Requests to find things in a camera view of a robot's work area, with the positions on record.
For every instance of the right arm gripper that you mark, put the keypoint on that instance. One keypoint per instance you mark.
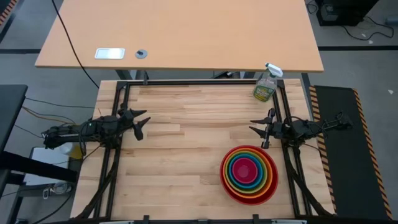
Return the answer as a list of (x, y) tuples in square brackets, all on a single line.
[(275, 130)]

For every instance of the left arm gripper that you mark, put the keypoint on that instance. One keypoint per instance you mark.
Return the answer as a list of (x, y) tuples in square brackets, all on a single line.
[(126, 119)]

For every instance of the magenta plastic bowl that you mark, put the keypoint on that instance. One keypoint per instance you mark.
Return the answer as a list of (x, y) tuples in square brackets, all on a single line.
[(244, 170)]

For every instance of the blue plastic bowl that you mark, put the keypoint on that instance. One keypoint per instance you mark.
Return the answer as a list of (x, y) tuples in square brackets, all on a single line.
[(245, 186)]

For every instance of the green plastic bowl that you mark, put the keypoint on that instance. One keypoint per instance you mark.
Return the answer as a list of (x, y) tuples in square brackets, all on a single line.
[(245, 189)]

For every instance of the yellow plastic bowl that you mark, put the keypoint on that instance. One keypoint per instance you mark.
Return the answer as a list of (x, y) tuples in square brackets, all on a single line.
[(245, 192)]

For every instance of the orange plastic bowl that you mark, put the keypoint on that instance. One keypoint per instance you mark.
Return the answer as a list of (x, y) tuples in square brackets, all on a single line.
[(246, 196)]

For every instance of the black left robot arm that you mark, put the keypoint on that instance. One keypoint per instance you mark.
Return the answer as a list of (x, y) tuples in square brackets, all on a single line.
[(93, 127)]

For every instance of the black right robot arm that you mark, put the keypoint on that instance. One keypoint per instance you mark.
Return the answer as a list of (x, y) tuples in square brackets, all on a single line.
[(304, 127)]

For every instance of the nested rainbow bowls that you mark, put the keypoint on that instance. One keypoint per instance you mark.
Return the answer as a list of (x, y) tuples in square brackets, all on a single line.
[(248, 202)]

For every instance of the Simple Green spray bottle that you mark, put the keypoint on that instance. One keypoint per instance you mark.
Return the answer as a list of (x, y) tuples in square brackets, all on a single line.
[(264, 88)]

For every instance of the black hazard striped floor mat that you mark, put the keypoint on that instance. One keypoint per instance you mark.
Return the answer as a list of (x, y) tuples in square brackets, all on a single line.
[(342, 155)]

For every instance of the light wooden desk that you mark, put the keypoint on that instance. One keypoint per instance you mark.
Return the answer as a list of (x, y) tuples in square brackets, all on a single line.
[(186, 28)]

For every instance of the black side table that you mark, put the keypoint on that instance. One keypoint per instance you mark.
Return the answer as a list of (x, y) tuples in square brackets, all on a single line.
[(11, 105)]

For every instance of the black computer case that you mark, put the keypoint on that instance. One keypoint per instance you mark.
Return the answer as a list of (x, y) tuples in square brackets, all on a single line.
[(345, 11)]

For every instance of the black aluminium rig frame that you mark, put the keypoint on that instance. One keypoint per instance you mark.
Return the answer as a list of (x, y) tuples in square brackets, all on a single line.
[(290, 174)]

